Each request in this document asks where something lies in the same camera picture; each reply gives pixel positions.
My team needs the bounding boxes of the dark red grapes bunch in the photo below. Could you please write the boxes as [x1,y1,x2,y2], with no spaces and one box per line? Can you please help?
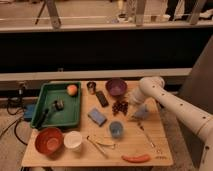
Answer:
[112,101,128,115]

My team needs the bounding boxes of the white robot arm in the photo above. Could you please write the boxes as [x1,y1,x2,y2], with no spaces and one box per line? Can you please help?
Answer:
[129,76,213,171]

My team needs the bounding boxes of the small metal cup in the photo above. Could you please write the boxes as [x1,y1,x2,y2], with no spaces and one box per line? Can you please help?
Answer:
[87,81,96,94]

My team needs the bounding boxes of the blue plastic cup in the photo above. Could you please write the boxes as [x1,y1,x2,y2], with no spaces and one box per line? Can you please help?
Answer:
[109,121,123,138]

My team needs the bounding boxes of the white plastic cup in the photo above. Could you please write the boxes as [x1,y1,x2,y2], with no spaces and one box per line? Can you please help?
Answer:
[64,131,83,152]

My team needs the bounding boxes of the purple bowl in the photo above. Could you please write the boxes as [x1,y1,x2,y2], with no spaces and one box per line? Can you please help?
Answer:
[105,78,127,97]

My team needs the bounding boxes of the black remote bar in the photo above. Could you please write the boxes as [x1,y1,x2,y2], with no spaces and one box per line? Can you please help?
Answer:
[96,91,109,107]

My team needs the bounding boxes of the blue sponge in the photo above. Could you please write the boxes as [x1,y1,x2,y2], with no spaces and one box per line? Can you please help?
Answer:
[88,108,107,126]

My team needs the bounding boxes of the orange peach fruit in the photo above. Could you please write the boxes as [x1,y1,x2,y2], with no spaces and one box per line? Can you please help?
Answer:
[67,84,78,96]

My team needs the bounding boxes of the grey folded cloth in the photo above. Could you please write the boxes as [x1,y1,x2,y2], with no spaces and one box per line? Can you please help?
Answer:
[133,104,149,119]

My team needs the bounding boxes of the green plastic tray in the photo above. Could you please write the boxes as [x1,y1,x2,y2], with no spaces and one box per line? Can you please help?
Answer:
[31,82,81,129]

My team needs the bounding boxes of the metal tongs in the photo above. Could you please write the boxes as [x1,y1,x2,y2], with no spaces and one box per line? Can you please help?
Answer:
[87,135,116,158]

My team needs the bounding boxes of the red bowl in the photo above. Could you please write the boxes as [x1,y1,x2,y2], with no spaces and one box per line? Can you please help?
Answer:
[35,127,63,156]

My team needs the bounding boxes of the blue box on floor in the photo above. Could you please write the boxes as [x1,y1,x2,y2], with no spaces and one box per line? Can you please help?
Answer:
[24,104,35,121]

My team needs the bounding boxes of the black handled brush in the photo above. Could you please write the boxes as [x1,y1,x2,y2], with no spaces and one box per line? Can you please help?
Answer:
[35,100,64,129]

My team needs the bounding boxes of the black cables on floor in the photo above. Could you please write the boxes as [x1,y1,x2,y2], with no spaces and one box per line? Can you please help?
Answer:
[0,83,29,146]

